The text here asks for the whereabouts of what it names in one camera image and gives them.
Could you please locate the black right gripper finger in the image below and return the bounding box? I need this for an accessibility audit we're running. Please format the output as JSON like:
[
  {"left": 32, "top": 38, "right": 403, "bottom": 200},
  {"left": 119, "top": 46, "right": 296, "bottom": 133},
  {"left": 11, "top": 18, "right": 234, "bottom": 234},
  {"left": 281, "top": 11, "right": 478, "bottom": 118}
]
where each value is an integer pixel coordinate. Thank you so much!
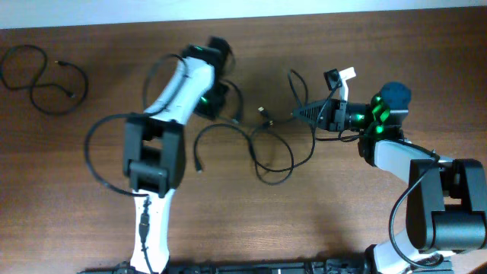
[
  {"left": 294, "top": 113, "right": 323, "bottom": 129},
  {"left": 292, "top": 100, "right": 331, "bottom": 114}
]

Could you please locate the thick black HDMI cable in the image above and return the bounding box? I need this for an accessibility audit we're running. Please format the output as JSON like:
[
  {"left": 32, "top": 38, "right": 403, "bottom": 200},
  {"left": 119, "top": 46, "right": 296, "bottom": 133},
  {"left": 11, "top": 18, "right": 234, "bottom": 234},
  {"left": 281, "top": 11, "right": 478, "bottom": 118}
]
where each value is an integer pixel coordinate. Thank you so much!
[{"left": 247, "top": 68, "right": 317, "bottom": 186}]

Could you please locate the thin black USB cable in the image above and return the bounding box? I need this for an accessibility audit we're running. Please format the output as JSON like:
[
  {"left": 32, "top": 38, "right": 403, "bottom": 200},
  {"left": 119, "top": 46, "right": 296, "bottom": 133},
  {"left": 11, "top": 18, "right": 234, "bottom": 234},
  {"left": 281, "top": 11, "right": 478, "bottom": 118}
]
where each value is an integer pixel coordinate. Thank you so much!
[{"left": 0, "top": 44, "right": 89, "bottom": 116}]

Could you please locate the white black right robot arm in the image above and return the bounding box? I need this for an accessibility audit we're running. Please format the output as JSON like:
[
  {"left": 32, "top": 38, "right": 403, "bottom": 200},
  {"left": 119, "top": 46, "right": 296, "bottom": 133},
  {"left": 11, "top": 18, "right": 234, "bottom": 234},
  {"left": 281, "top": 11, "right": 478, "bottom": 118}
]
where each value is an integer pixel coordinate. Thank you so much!
[{"left": 291, "top": 82, "right": 486, "bottom": 273}]

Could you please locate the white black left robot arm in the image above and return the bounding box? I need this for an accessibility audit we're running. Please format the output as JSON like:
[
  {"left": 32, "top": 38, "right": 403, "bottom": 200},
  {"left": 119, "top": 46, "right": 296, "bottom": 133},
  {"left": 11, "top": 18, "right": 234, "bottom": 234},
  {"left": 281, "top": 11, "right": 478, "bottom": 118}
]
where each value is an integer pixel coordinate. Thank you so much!
[{"left": 123, "top": 37, "right": 233, "bottom": 273}]

